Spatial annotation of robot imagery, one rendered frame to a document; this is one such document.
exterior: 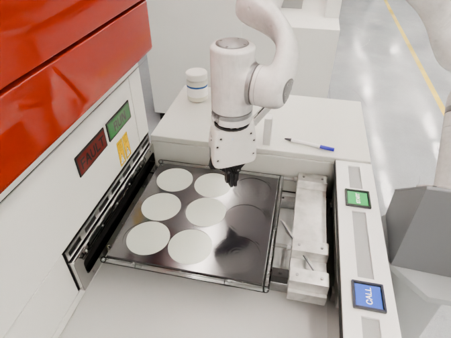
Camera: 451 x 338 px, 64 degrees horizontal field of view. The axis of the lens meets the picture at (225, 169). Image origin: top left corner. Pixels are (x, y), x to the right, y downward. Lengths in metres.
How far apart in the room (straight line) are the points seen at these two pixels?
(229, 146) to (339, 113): 0.55
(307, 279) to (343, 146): 0.43
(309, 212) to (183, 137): 0.41
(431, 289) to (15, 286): 0.85
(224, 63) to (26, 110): 0.32
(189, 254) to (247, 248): 0.13
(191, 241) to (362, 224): 0.38
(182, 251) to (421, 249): 0.54
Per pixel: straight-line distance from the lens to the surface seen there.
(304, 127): 1.12
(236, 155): 0.78
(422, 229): 0.90
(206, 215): 0.89
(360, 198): 0.90
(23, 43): 0.56
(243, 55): 0.66
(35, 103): 0.58
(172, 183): 0.99
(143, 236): 0.87
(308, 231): 0.91
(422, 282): 0.98
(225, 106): 0.70
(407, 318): 1.19
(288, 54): 0.67
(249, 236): 0.85
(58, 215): 0.75
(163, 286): 0.88
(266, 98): 0.66
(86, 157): 0.79
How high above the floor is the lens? 1.54
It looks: 38 degrees down
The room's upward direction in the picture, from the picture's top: straight up
